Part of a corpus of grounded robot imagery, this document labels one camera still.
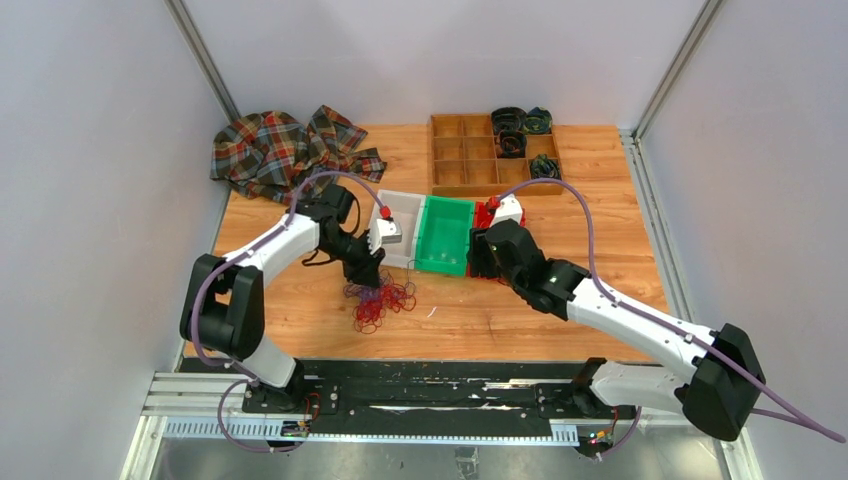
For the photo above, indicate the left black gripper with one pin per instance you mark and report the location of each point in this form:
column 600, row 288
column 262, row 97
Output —
column 367, row 270

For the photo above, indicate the black rolled belt top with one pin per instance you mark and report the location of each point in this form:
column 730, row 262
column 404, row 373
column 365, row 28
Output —
column 508, row 119

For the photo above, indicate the white plastic bin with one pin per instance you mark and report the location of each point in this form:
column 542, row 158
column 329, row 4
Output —
column 407, row 210

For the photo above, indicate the red plastic bin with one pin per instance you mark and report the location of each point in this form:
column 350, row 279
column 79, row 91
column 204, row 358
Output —
column 480, row 215

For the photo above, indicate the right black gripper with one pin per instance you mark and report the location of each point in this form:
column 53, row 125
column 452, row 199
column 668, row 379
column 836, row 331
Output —
column 479, row 250

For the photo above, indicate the green plastic bin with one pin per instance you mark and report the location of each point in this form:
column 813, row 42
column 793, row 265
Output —
column 444, row 235

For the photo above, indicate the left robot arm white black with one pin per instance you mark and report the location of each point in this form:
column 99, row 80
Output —
column 224, row 308

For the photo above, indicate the green rolled belt lower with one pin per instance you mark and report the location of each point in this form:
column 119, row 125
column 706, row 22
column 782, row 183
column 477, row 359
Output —
column 543, row 167

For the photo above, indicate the wooden compartment tray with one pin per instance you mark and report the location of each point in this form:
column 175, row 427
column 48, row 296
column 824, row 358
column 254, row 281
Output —
column 463, row 160

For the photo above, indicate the plaid cloth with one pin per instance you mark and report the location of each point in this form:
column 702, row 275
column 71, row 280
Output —
column 269, row 154

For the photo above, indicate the black rolled belt middle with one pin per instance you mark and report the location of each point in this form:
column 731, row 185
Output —
column 511, row 144

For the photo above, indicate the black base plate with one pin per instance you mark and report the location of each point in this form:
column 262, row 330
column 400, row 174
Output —
column 420, row 401

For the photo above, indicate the blue green rolled belt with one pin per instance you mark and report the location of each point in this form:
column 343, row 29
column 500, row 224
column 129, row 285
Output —
column 538, row 121

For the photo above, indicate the black rolled belt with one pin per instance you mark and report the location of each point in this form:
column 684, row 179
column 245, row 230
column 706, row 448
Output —
column 508, row 119
column 511, row 144

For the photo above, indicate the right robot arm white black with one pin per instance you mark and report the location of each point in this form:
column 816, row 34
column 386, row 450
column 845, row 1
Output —
column 706, row 375

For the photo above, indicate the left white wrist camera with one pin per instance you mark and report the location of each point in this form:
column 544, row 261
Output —
column 383, row 232

